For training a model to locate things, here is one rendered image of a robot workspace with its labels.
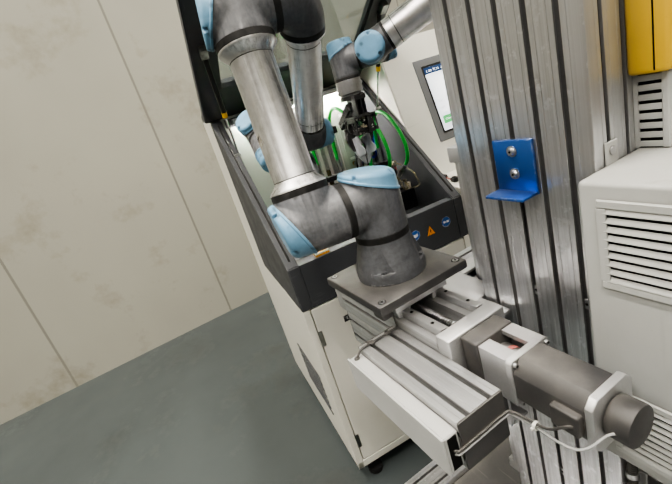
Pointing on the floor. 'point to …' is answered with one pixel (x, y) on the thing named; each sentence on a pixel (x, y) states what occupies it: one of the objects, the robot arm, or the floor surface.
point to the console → (411, 96)
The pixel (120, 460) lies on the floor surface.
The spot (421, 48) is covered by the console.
